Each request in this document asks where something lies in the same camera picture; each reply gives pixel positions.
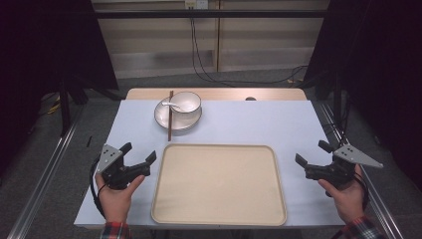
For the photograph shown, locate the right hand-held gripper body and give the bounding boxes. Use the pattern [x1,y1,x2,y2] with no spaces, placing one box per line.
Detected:
[304,143,384,189]

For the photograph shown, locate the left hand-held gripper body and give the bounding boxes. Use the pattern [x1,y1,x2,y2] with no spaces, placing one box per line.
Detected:
[96,143,152,191]

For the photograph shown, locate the person's right hand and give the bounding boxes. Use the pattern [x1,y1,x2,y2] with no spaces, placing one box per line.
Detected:
[316,164,366,225]

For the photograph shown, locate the person's left hand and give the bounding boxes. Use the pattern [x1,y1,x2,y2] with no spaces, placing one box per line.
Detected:
[95,173,146,225]

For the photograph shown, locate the brown wooden chopsticks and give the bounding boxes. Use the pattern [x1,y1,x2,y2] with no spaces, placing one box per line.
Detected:
[166,90,175,142]

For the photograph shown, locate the white round plate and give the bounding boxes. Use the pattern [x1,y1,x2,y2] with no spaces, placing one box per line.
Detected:
[153,96,203,131]

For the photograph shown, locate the black metal stand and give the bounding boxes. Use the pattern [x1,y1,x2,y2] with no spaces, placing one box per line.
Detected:
[332,71,343,142]
[59,78,73,136]

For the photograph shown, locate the white ceramic spoon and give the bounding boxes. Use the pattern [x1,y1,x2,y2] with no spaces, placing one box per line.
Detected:
[161,101,187,113]

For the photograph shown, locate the pale table cover sheet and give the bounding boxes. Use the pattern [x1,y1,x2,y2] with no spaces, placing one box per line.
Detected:
[74,99,346,231]

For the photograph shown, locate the white bowl with dark rim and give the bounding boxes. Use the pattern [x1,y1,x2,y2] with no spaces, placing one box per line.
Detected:
[169,91,203,116]

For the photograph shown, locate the beige rectangular tray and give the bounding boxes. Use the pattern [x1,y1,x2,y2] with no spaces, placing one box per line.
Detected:
[150,142,289,227]

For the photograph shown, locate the black curtain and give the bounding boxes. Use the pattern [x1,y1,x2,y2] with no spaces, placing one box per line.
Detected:
[303,0,422,192]
[0,0,119,180]

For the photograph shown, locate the black horizontal bar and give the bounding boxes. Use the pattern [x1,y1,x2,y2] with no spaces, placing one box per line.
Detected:
[94,9,328,20]

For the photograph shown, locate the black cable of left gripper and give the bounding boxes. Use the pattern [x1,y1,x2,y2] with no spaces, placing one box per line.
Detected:
[89,156,107,218]

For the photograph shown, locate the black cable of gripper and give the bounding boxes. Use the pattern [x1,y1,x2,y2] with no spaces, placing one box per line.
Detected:
[89,156,107,218]
[352,172,370,211]

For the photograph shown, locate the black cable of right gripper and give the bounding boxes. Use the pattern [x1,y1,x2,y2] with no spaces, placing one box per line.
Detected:
[352,172,370,211]

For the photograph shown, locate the metal floor rail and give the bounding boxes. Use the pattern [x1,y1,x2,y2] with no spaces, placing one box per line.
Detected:
[6,105,86,239]
[317,102,405,239]

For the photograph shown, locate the yellow cable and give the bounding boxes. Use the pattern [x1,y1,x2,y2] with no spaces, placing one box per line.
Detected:
[45,95,63,116]

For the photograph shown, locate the long black floor cable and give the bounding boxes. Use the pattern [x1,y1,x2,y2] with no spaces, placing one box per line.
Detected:
[189,9,309,87]

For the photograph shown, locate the white wall socket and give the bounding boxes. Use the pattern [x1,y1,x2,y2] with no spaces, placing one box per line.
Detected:
[184,0,210,10]

